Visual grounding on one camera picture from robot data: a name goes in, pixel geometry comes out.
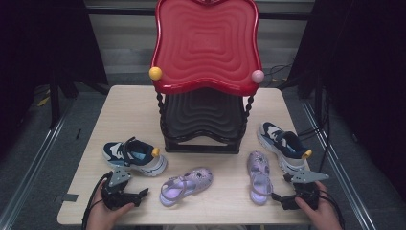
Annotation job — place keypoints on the purple sandal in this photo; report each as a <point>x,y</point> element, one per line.
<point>258,163</point>
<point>198,177</point>

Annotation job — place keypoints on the person's left hand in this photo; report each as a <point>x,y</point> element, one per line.
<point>102,217</point>

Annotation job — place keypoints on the dark metal stand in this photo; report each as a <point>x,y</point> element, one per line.
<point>55,102</point>

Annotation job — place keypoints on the navy and white sneaker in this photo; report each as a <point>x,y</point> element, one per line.
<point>287,143</point>
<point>140,156</point>

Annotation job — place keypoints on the black horizontal bar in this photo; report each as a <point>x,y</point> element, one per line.
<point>121,12</point>

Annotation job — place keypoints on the yellow floor tape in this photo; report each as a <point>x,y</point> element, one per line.
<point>43,100</point>

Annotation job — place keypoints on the grey tape strip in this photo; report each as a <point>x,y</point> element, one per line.
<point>70,197</point>

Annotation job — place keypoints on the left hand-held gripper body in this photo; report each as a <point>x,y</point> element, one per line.
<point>119,177</point>

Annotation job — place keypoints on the black floor tape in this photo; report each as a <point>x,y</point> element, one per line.
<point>78,134</point>

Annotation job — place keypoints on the black curtain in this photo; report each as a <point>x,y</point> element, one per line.
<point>38,38</point>
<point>367,64</point>

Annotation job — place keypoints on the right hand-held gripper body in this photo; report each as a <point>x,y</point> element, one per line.
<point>308,175</point>

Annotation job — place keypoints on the red and black shoe rack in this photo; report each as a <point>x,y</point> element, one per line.
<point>207,48</point>

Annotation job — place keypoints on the person's right hand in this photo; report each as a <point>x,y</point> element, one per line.
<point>322,218</point>

